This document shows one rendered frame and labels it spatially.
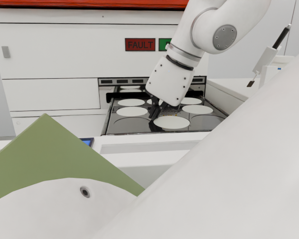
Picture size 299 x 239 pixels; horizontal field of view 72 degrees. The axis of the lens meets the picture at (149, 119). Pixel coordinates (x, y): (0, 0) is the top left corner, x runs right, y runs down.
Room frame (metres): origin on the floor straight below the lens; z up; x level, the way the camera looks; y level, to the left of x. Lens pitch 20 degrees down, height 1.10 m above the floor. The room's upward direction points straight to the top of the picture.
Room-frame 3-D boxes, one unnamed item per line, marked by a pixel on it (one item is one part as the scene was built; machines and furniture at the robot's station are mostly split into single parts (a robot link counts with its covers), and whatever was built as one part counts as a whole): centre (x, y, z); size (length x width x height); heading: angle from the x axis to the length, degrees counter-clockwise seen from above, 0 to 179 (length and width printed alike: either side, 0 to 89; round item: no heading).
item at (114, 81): (0.85, -0.01, 0.96); 0.44 x 0.01 x 0.02; 96
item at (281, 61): (0.80, -0.50, 1.01); 0.07 x 0.07 x 0.10
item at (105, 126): (0.62, 0.13, 0.90); 0.37 x 0.01 x 0.01; 6
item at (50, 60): (0.84, 0.16, 1.02); 0.82 x 0.03 x 0.40; 96
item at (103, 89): (0.85, -0.01, 0.89); 0.44 x 0.02 x 0.10; 96
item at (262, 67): (0.56, -0.31, 1.03); 0.06 x 0.04 x 0.13; 6
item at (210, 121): (0.64, -0.05, 0.90); 0.34 x 0.34 x 0.01; 6
